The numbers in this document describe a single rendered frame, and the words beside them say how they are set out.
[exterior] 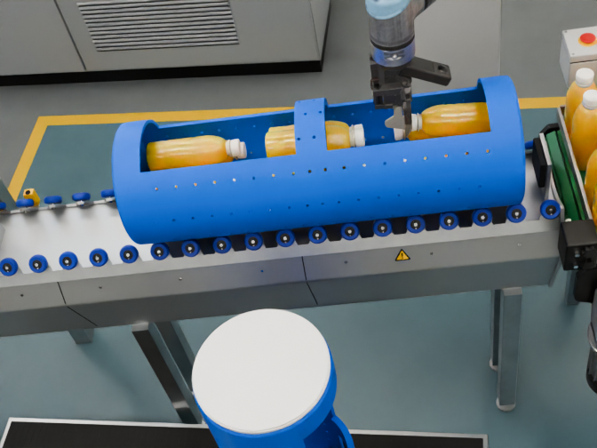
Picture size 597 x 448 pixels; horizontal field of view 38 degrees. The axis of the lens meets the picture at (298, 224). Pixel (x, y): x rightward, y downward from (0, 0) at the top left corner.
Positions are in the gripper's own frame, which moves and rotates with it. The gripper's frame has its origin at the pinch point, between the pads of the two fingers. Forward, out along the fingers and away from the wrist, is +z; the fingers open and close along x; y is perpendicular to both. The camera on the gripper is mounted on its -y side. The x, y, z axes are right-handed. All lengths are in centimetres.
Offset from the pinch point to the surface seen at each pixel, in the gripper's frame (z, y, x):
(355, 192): 0.2, 12.9, 18.6
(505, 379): 93, -22, 14
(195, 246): 17, 52, 16
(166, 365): 70, 74, 14
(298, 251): 21.0, 28.4, 16.5
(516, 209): 15.5, -21.8, 15.0
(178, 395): 87, 75, 14
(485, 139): -6.9, -14.8, 14.2
